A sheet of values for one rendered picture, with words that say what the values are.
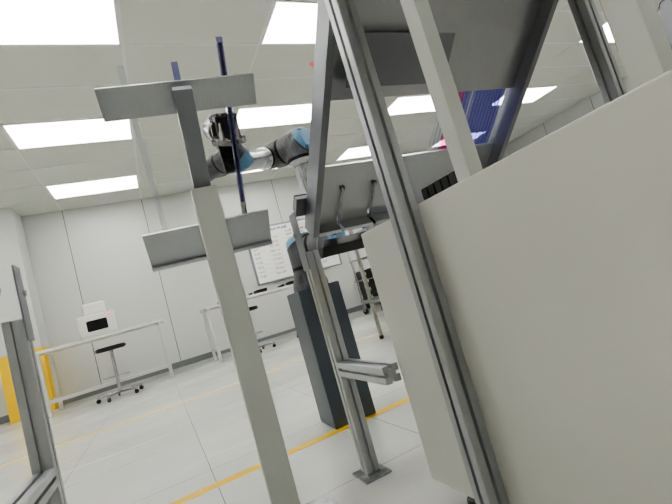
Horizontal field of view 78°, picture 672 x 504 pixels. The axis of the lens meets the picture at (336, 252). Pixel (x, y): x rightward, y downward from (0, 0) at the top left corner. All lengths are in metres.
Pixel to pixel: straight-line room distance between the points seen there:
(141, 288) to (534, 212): 7.44
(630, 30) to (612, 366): 0.36
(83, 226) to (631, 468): 7.86
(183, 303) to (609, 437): 7.41
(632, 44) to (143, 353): 7.56
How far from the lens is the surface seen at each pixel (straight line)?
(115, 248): 7.93
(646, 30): 0.54
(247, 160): 1.45
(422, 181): 1.40
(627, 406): 0.62
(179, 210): 8.09
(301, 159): 1.72
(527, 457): 0.77
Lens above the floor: 0.51
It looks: 5 degrees up
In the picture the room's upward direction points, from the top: 16 degrees counter-clockwise
